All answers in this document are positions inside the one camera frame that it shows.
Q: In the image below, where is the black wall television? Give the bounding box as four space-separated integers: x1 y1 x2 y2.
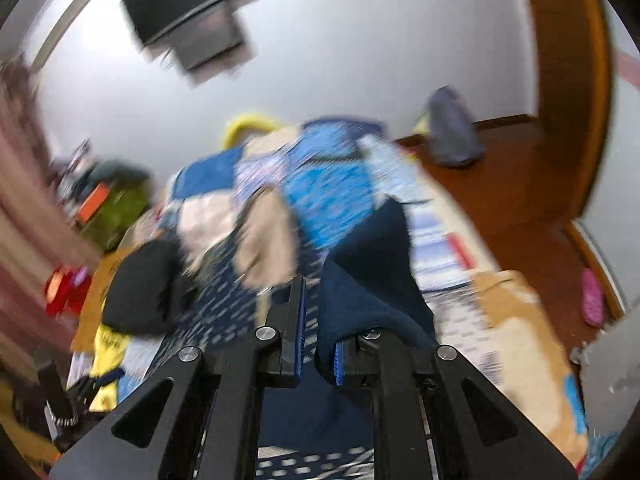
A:
120 0 266 88

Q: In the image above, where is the striped brown curtain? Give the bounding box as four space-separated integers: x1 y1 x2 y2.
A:
0 55 103 361

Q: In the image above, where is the orange box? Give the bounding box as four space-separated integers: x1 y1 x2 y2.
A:
75 182 112 223

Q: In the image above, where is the red plastic object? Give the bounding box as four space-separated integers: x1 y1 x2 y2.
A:
44 265 92 317

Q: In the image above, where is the wooden door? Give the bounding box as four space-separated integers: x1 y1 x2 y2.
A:
517 0 615 221

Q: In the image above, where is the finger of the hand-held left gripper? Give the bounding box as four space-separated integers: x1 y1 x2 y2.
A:
75 367 126 401

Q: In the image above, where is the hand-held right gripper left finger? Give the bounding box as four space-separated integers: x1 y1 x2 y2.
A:
50 275 307 480

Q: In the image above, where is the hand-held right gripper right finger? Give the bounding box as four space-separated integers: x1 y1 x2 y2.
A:
334 326 580 480

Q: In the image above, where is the beige cloth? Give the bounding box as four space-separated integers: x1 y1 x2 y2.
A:
232 190 298 291

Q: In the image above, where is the patchwork printed bedsheet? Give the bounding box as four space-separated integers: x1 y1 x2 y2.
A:
70 117 591 480

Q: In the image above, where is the grey backpack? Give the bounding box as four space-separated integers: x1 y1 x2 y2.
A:
425 86 485 168

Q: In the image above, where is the yellow cloth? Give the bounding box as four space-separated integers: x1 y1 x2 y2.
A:
87 322 132 413

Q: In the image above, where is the beige blanket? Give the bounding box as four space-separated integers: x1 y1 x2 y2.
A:
475 270 591 466

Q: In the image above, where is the black cloth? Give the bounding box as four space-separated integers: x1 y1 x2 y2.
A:
101 240 193 336

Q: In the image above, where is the navy patterned garment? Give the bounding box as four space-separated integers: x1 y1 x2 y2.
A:
150 200 441 480

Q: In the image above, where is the green bag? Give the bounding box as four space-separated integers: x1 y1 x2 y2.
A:
80 160 153 253

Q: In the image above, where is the yellow object behind bed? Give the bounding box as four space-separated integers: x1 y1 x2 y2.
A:
220 112 286 148

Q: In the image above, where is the orange cloth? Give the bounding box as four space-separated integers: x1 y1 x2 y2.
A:
0 400 63 468

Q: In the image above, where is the pink slipper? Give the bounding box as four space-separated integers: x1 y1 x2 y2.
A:
580 267 605 326

